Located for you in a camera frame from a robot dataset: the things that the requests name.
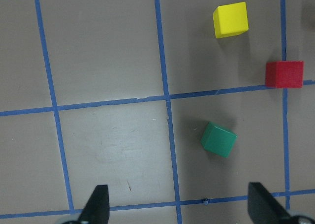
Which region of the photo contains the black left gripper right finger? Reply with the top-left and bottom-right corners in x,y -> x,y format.
247,182 -> 291,224

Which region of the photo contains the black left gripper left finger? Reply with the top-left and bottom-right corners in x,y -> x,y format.
77,185 -> 110,224

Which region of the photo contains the red wooden block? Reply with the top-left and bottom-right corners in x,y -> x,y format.
265,61 -> 304,88

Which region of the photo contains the green wooden block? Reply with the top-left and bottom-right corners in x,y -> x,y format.
201,122 -> 238,158

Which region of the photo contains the yellow wooden block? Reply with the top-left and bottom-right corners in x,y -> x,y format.
213,2 -> 249,39

